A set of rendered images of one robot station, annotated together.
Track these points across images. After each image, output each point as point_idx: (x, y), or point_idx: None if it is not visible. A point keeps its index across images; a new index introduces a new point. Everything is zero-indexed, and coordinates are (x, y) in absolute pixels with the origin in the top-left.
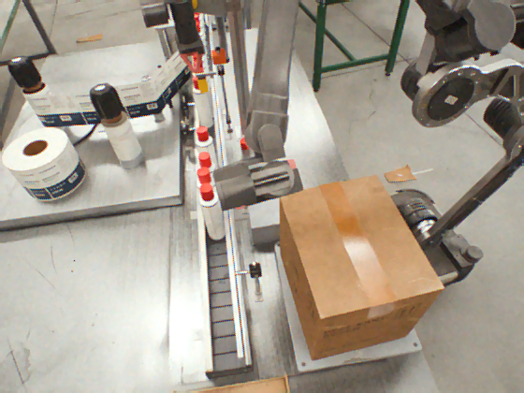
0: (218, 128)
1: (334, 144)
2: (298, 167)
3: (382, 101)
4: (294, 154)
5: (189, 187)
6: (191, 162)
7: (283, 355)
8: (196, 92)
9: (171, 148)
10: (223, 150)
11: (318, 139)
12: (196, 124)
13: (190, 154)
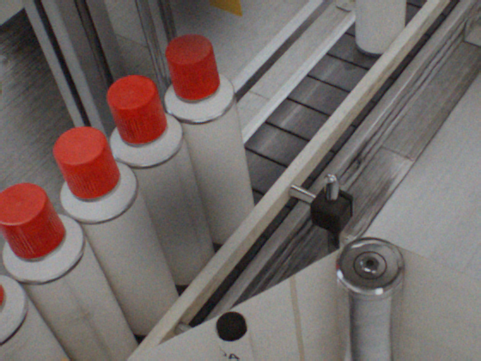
0: (262, 51)
1: (17, 15)
2: (153, 12)
3: None
4: (121, 43)
5: (443, 110)
6: (379, 185)
7: None
8: (228, 82)
9: (421, 204)
10: (278, 100)
11: (24, 44)
12: (283, 188)
13: (360, 215)
